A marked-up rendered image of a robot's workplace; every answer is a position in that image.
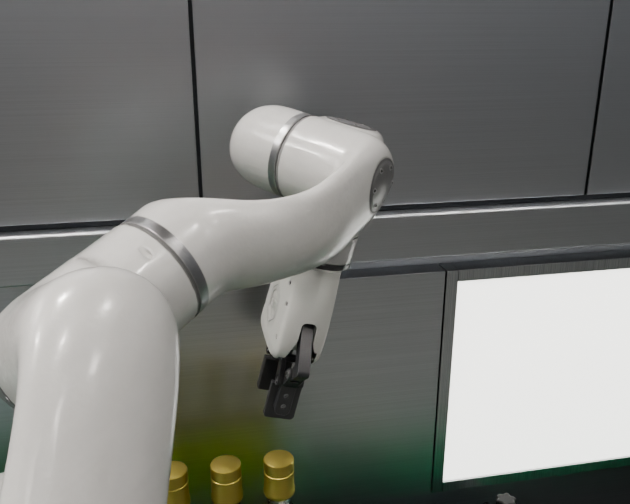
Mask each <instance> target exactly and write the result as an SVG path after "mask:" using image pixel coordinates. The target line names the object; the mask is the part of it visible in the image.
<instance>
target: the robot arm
mask: <svg viewBox="0 0 630 504"><path fill-rule="evenodd" d="M230 157H231V161H232V163H233V165H234V167H235V169H236V170H237V172H238V173H239V174H240V175H241V176H242V177H243V178H244V179H245V180H246V181H248V182H249V183H251V184H253V185H254V186H256V187H258V188H261V189H263V190H265V191H268V192H270V193H273V194H276V195H278V196H281V198H274V199H266V200H232V199H216V198H170V199H162V200H158V201H154V202H151V203H149V204H147V205H145V206H144V207H142V208H141V209H140V210H138V211H137V212H136V213H134V214H133V215H132V216H130V217H129V218H128V219H126V220H125V221H124V222H122V223H121V224H119V225H118V226H116V227H115V228H113V229H112V230H111V231H109V232H108V233H107V234H105V235H104V236H102V237H101V238H100V239H98V240H97V241H95V242H94V243H93V244H91V245H90V246H89V247H87V248H86V249H84V250H83V251H82V252H80V253H79V254H78V255H76V256H75V257H73V258H71V259H70V260H68V261H67V262H66V263H64V264H63V265H61V266H60V267H59V268H57V269H56V270H54V271H53V272H52V273H50V274H49V275H47V276H46V277H45V278H43V279H42V280H41V281H39V282H38V283H36V284H35V285H34V286H32V287H31V288H29V289H28V290H27V291H25V292H24V293H23V294H21V295H20V296H19V297H17V298H16V299H15V300H13V301H12V302H11V303H10V304H9V305H8V306H7V307H6V308H5V309H4V310H3V311H2V312H1V313H0V398H1V399H2V400H3V401H5V402H6V403H7V404H8V405H9V406H11V407H12V409H13V410H15V411H14V418H13V424H12V431H11V437H10V443H9V450H8V456H7V461H6V466H5V471H4V472H2V473H0V504H167V499H168V490H169V481H170V472H171V463H172V454H173V444H174V435H175V426H176V417H177V406H178V394H179V379H180V339H179V331H180V330H181V329H182V328H183V327H184V326H186V325H187V324H188V323H189V322H190V321H191V320H192V319H193V318H195V317H196V316H197V315H198V314H199V313H200V312H201V311H202V310H203V309H204V308H205V307H206V306H207V305H208V304H210V303H211V302H212V301H213V300H214V299H215V298H217V297H218V296H219V295H221V294H222V293H225V292H228V291H232V290H238V289H244V288H250V287H255V286H260V285H264V284H268V283H271V284H270V288H269V291H268V294H267V298H266V301H265V304H264V307H263V311H262V315H261V326H262V330H263V333H264V337H265V340H266V343H267V347H266V353H267V354H270V355H267V354H264V358H263V362H262V366H261V369H260V373H259V377H258V381H257V387H258V388H259V389H263V390H269V391H268V395H267V399H266V402H265V406H264V410H263V413H264V416H266V417H272V418H281V419H289V420H291V419H293V418H294V415H295V411H296V408H297V404H298V401H299V397H300V393H301V390H302V388H303V386H304V381H305V380H306V379H308V378H309V376H310V367H311V363H314V362H316V361H317V360H318V359H319V357H320V355H321V352H322V349H323V346H324V343H325V340H326V336H327V333H328V329H329V325H330V321H331V317H332V313H333V308H334V304H335V300H336V295H337V291H338V285H339V280H340V275H341V271H344V270H347V269H349V267H350V264H351V261H352V257H353V254H354V250H355V247H356V244H357V240H358V236H359V233H360V232H361V231H362V230H363V229H364V227H365V226H366V225H367V224H368V223H369V222H370V221H371V219H372V218H373V217H374V216H375V214H376V213H377V212H378V211H379V209H380V208H381V206H382V205H383V203H384V202H385V199H386V198H387V196H388V193H389V191H390V189H391V186H392V184H393V177H394V162H393V158H392V154H391V153H390V151H389V149H388V147H387V146H386V145H385V144H384V140H383V137H382V135H381V134H380V133H379V132H378V131H377V130H375V129H373V128H371V127H368V126H367V125H365V124H359V123H356V122H352V121H350V120H348V119H341V118H336V117H333V116H331V117H329V116H321V117H317V116H314V115H311V114H308V113H305V112H301V111H298V110H295V109H292V108H289V107H285V106H279V105H267V106H262V107H258V108H256V109H253V110H252V111H250V112H248V113H247V114H246V115H244V116H243V117H242V118H241V119H240V121H239V122H238V123H237V125H236V126H235V128H234V130H233V132H232V136H231V140H230ZM293 350H296V355H294V354H292V353H293ZM293 362H295V365H294V366H293V368H291V367H292V364H293Z"/></svg>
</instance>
